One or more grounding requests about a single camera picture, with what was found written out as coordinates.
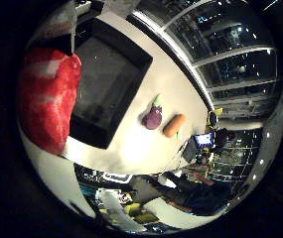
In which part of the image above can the red steak plush toy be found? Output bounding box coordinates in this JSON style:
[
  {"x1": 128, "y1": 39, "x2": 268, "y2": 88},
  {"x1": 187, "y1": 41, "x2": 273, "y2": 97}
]
[{"x1": 17, "y1": 47, "x2": 83, "y2": 157}]

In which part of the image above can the purple eggplant plush toy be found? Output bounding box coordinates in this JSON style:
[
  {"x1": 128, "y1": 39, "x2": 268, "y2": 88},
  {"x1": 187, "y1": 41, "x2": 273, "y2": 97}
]
[{"x1": 141, "y1": 93, "x2": 164, "y2": 131}]

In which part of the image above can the orange carrot plush toy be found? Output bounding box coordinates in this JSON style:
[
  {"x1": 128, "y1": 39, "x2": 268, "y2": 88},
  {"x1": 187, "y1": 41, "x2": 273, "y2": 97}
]
[{"x1": 162, "y1": 113, "x2": 187, "y2": 140}]

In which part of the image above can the black rectangular container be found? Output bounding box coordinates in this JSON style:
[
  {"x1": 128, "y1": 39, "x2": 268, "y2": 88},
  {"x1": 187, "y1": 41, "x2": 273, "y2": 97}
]
[{"x1": 69, "y1": 18, "x2": 154, "y2": 151}]

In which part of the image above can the yellow and black device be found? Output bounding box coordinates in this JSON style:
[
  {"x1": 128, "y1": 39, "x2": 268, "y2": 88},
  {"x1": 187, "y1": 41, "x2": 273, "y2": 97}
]
[{"x1": 207, "y1": 107, "x2": 224, "y2": 129}]

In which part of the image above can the computer monitor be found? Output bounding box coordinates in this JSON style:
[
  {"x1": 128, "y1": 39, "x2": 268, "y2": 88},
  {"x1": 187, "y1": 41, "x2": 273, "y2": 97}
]
[{"x1": 182, "y1": 131, "x2": 216, "y2": 164}]

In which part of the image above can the yellow chair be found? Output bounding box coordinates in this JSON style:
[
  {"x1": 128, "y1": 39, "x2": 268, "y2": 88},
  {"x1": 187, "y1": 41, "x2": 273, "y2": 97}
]
[{"x1": 123, "y1": 201, "x2": 159, "y2": 226}]

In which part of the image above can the person in dark clothes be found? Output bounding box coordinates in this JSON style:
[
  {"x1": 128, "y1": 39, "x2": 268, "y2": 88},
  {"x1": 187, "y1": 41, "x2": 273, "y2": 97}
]
[{"x1": 152, "y1": 170, "x2": 233, "y2": 216}]

